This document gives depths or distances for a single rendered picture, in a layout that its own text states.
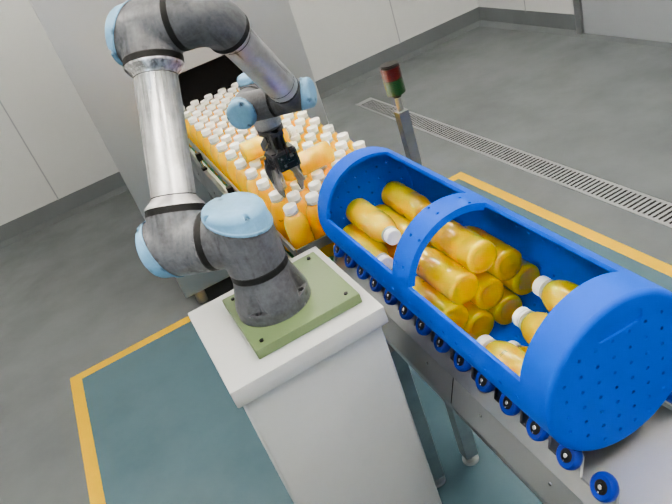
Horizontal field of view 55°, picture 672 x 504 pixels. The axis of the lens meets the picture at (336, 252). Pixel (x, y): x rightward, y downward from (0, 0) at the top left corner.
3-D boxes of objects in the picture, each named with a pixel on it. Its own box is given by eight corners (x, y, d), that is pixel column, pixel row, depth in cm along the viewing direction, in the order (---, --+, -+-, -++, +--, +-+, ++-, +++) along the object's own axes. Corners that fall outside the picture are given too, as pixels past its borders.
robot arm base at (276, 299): (256, 338, 121) (236, 296, 116) (228, 305, 133) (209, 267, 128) (323, 297, 125) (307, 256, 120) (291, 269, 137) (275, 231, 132)
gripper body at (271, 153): (278, 177, 176) (262, 137, 170) (268, 168, 183) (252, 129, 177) (303, 165, 178) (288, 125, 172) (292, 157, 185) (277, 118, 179)
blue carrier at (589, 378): (559, 484, 102) (537, 349, 88) (334, 266, 175) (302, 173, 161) (694, 396, 109) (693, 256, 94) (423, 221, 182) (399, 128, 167)
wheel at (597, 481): (617, 484, 95) (625, 484, 96) (594, 465, 99) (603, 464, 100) (604, 509, 97) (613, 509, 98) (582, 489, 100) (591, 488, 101)
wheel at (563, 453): (580, 452, 102) (588, 452, 103) (560, 435, 105) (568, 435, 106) (568, 476, 103) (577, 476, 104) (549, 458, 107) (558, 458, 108)
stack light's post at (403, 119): (464, 358, 268) (398, 113, 213) (458, 354, 272) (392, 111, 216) (471, 354, 269) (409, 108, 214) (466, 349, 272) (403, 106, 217)
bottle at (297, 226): (326, 262, 189) (305, 208, 180) (304, 272, 188) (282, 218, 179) (317, 252, 195) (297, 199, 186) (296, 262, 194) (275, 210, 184)
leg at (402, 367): (434, 491, 220) (387, 355, 189) (425, 479, 225) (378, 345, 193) (449, 482, 221) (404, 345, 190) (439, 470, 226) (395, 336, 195)
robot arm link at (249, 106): (260, 95, 153) (272, 78, 162) (218, 105, 157) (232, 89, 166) (271, 125, 157) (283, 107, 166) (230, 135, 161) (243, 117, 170)
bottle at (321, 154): (327, 136, 194) (272, 163, 190) (338, 156, 194) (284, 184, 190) (323, 142, 201) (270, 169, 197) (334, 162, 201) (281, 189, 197)
